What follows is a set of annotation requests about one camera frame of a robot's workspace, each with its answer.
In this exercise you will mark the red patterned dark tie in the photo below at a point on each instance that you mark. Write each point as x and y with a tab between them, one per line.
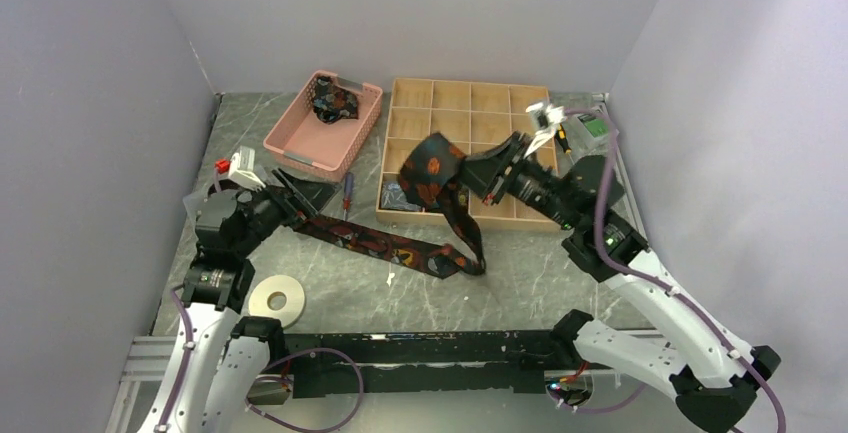
355	237

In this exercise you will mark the green white small box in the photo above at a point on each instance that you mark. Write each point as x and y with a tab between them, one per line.
591	129

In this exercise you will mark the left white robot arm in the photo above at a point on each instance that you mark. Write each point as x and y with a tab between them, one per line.
218	351

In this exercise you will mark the wooden compartment tray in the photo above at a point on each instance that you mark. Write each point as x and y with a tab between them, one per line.
475	116

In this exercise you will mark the yellow black screwdriver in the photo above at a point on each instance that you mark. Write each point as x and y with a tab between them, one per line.
562	140

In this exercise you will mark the pink plastic basket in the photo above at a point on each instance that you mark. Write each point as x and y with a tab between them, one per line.
301	141

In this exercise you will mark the crumpled floral tie in basket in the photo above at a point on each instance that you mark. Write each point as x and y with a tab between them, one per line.
332	103

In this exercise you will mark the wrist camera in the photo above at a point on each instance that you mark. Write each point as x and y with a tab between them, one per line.
239	169
545	117

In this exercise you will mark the red blue screwdriver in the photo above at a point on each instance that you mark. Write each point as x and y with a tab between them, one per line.
348	194

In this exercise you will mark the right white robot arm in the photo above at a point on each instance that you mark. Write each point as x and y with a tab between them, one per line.
711	375

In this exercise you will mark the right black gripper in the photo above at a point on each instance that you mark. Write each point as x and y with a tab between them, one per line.
480	172

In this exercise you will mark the white tape roll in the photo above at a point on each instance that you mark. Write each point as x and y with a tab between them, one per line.
279	297

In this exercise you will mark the rolled grey-blue tie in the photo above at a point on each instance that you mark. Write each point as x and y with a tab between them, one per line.
393	198

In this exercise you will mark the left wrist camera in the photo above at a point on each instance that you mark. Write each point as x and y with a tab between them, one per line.
239	169

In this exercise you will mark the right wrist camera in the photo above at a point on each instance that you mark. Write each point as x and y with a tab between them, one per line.
545	117

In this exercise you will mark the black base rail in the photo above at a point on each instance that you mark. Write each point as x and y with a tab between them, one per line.
520	361

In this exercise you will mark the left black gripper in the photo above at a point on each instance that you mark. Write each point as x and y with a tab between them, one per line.
290	201

